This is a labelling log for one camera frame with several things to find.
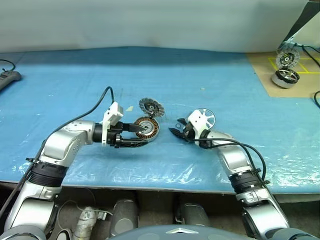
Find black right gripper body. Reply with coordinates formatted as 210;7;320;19
181;122;201;145

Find motor housing with copper windings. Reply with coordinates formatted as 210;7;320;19
132;116;160;142

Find silver stator ring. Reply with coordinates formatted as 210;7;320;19
138;97;165;119

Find spare silver motor lid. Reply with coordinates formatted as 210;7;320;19
275;48;300;69

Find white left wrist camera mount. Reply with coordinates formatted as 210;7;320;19
101;101;124;146

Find white panel with black edge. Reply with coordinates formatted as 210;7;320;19
282;0;320;55

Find motor rotor on cardboard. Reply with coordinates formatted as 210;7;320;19
271;68;301;90

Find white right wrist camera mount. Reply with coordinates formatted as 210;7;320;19
186;109;210;140

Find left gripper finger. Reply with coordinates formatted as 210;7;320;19
119;138;151;149
122;123;148;134

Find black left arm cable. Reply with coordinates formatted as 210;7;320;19
0;86;116;216

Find grey robot torso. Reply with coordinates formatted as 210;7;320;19
107;223;214;240

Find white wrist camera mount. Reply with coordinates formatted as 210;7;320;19
186;109;210;140
101;101;124;146

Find brown cardboard sheet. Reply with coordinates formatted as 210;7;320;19
246;50;320;98

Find thin black device cable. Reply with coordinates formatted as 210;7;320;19
0;59;17;74

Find white spoked rotor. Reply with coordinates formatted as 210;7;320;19
197;107;217;132

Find blue foam mat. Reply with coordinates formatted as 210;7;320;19
0;46;320;195

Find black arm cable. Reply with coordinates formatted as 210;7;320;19
184;138;268;186
0;86;116;216

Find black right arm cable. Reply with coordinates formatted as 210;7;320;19
184;138;268;186

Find white wrapped bundle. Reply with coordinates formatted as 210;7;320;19
74;205;97;240

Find dark grey rounded cylinder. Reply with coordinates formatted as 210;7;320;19
110;198;139;237
178;200;211;227

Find yellow tape grid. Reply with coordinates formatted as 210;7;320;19
268;56;320;74

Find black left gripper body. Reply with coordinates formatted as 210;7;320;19
108;121;124;149

